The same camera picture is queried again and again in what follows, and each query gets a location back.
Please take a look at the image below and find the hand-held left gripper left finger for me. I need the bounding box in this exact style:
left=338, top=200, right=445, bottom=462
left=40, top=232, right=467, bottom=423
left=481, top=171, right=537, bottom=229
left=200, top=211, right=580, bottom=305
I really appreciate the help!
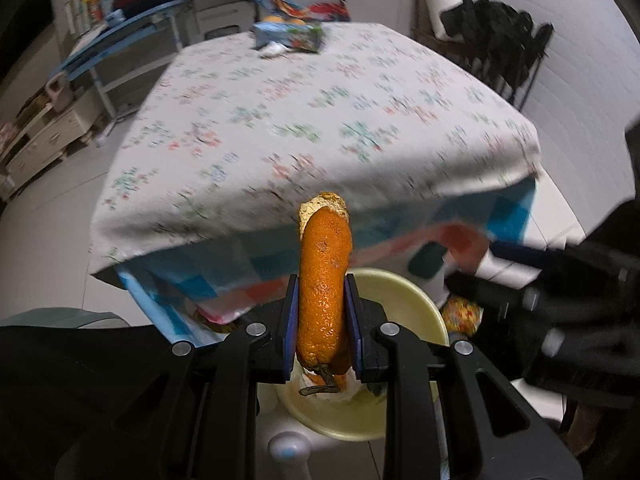
left=55, top=274, right=301, bottom=480

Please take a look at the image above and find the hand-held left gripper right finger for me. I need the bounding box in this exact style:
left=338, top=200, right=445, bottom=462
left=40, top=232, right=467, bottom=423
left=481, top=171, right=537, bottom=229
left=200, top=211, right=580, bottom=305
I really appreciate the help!
left=344, top=274, right=583, bottom=480

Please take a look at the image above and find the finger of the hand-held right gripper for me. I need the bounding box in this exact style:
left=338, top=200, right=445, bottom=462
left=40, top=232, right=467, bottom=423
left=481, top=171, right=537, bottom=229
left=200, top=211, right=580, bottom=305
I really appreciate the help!
left=444, top=272, right=541, bottom=318
left=492, top=240, right=568, bottom=271

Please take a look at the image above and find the orange peel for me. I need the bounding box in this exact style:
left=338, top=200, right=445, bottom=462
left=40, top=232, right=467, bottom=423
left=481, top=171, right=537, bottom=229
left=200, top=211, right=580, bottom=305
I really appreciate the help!
left=296, top=191, right=353, bottom=396

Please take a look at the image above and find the pale yellow bin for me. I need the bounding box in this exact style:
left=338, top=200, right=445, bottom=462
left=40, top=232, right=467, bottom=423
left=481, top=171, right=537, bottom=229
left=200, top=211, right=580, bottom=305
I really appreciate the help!
left=272, top=267, right=450, bottom=443

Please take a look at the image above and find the checked blue red cloth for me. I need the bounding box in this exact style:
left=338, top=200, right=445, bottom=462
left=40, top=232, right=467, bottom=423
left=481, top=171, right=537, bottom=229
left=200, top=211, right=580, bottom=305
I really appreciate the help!
left=117, top=177, right=538, bottom=348

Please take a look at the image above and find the white round object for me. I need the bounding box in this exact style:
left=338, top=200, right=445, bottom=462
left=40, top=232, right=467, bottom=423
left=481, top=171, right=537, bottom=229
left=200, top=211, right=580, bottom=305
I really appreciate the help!
left=267, top=432, right=311, bottom=466

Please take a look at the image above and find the black folding chair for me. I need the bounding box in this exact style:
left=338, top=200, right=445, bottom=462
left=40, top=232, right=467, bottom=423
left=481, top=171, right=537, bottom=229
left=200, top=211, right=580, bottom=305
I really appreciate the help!
left=465, top=22, right=556, bottom=113

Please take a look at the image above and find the floral tablecloth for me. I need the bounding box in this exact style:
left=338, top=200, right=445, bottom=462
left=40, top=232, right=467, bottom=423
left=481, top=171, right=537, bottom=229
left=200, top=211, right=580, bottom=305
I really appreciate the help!
left=89, top=22, right=543, bottom=278

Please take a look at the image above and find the black jacket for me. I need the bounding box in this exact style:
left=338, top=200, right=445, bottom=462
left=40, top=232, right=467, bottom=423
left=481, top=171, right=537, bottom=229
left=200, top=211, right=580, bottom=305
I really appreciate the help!
left=440, top=0, right=555, bottom=91

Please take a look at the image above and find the wooden chair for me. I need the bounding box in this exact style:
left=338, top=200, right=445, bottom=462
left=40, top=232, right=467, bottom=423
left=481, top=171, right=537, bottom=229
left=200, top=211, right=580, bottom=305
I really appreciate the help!
left=409, top=0, right=481, bottom=68

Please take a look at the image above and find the grey teal cloth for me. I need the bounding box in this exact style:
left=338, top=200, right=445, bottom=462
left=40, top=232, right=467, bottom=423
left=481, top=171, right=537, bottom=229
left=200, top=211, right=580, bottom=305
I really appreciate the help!
left=0, top=308, right=128, bottom=330

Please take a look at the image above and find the white pillow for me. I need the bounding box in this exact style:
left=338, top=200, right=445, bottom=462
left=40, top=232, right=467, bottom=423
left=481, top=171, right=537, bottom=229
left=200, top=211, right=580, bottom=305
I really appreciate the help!
left=417, top=0, right=468, bottom=41

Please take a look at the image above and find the blue silver milk carton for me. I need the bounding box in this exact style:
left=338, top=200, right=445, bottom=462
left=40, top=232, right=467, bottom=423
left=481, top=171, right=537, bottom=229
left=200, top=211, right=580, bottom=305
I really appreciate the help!
left=251, top=21, right=325, bottom=55

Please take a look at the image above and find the white low cabinet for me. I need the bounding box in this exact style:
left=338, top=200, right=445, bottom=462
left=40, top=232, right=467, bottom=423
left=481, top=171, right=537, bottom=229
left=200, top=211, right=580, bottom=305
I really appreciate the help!
left=0, top=90, right=108, bottom=196

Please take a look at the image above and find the white plastic stool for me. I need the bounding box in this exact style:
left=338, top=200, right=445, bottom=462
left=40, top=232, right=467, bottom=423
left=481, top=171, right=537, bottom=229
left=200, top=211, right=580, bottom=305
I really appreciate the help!
left=195, top=2, right=256, bottom=41

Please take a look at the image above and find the beige jug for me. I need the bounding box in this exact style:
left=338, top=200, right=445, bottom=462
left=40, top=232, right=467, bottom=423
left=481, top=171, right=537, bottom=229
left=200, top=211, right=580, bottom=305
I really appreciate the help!
left=46, top=77, right=73, bottom=113

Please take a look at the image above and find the blue desk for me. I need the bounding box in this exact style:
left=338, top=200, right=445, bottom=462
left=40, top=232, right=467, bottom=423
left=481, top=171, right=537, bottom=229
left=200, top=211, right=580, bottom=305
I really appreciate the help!
left=47, top=0, right=196, bottom=121

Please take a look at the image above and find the row of books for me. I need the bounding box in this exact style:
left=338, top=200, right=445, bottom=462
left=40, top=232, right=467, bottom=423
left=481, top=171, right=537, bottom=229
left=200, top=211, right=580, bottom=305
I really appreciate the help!
left=65, top=0, right=121, bottom=36

